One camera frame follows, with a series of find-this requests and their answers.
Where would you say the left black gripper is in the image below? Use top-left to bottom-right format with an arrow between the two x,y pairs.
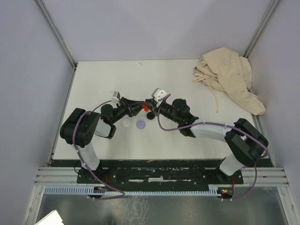
111,97 -> 146,124

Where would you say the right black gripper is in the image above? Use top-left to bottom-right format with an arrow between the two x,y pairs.
143,98 -> 181,125

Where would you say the red earbud case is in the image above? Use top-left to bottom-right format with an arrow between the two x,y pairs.
142,105 -> 150,112

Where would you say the black earbud case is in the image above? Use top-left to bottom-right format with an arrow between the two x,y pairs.
146,112 -> 155,120

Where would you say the white earbud case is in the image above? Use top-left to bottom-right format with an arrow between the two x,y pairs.
121,119 -> 131,128

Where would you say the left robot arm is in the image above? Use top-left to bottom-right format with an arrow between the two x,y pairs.
60,97 -> 144,183

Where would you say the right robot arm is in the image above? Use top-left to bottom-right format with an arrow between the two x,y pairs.
145,98 -> 269,183

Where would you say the purple earbud case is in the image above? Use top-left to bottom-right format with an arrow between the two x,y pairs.
136,120 -> 146,129

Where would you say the beige cloth bag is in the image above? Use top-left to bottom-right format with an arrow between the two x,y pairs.
193,47 -> 266,115

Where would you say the white paper corner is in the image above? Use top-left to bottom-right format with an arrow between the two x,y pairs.
35,210 -> 64,225

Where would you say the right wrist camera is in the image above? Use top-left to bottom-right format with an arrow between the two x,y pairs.
151,88 -> 167,106

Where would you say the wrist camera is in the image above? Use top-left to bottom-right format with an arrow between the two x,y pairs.
151,88 -> 167,106
111,91 -> 121,104

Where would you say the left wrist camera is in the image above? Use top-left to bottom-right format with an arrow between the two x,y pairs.
111,91 -> 121,104

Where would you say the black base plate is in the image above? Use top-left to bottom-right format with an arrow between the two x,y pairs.
77,159 -> 243,192

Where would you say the white cable duct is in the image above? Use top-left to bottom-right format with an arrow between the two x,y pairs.
44,184 -> 223,195

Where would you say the aluminium frame rail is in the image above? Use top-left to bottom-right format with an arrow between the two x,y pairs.
34,167 -> 289,187

